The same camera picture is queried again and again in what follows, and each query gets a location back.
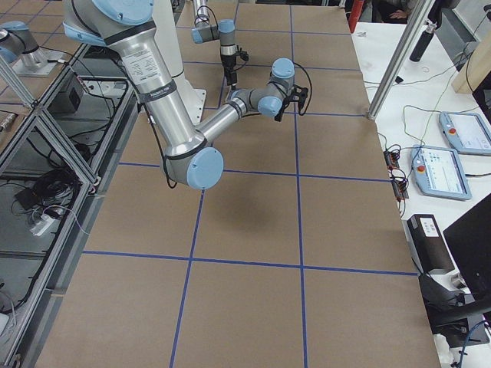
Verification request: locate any black monitor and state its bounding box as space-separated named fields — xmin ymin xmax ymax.
xmin=443 ymin=195 xmax=490 ymax=295

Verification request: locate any near teach pendant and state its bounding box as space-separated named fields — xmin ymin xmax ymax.
xmin=410 ymin=145 xmax=472 ymax=201

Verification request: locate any white power strip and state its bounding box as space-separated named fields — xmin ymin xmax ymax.
xmin=30 ymin=214 xmax=54 ymax=237

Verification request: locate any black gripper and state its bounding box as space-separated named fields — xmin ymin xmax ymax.
xmin=220 ymin=44 xmax=239 ymax=86

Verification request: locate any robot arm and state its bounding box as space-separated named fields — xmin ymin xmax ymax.
xmin=63 ymin=1 xmax=295 ymax=189
xmin=191 ymin=1 xmax=248 ymax=90

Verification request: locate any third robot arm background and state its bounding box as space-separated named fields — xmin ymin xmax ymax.
xmin=1 ymin=21 xmax=39 ymax=64

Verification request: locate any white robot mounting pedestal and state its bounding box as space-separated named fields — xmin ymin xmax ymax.
xmin=153 ymin=0 xmax=206 ymax=126

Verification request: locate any black power adapter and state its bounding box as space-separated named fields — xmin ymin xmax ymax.
xmin=15 ymin=188 xmax=39 ymax=210

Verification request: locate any small circuit board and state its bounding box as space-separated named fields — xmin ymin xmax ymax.
xmin=384 ymin=150 xmax=400 ymax=170

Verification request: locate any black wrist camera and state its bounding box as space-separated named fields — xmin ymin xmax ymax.
xmin=288 ymin=84 xmax=310 ymax=116
xmin=236 ymin=48 xmax=249 ymax=62

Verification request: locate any black bottle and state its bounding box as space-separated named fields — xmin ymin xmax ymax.
xmin=409 ymin=23 xmax=437 ymax=62

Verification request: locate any teach pendant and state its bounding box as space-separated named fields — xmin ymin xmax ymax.
xmin=439 ymin=112 xmax=490 ymax=156
xmin=410 ymin=145 xmax=472 ymax=201

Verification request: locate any far teach pendant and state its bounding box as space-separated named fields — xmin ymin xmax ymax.
xmin=439 ymin=112 xmax=490 ymax=156

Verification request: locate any aluminium frame rail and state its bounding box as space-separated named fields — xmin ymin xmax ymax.
xmin=1 ymin=58 xmax=100 ymax=192

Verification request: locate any black box with label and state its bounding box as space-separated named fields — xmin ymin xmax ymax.
xmin=407 ymin=214 xmax=455 ymax=274

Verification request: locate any black monitor stand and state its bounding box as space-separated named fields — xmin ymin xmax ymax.
xmin=418 ymin=274 xmax=490 ymax=348

